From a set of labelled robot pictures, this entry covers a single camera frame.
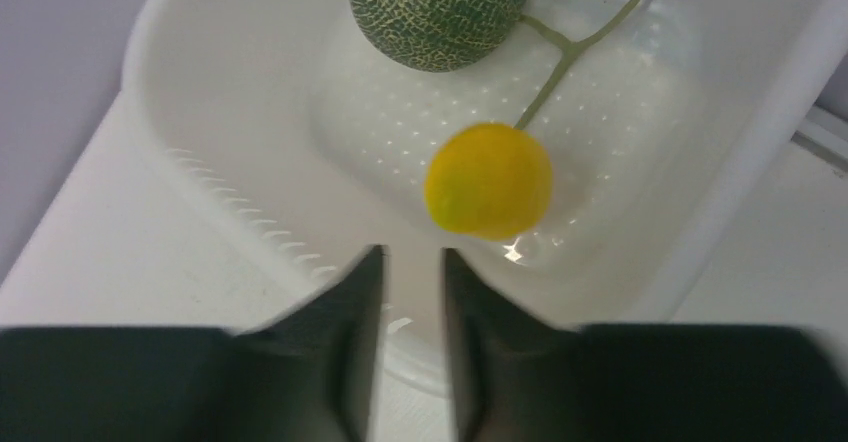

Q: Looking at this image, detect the white plastic basket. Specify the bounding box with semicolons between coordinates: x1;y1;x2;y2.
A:
123;0;847;395

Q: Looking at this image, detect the green netted fake melon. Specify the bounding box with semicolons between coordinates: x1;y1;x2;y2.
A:
346;0;664;132

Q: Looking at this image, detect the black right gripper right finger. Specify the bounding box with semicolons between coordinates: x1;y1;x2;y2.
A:
442;249;847;441

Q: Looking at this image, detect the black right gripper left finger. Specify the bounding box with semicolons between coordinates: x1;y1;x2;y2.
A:
1;245;385;441

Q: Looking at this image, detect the aluminium right side rail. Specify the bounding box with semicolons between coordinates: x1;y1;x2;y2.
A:
791;105;847;178

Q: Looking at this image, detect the yellow fake mango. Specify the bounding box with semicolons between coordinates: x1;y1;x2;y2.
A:
424;123;553;241

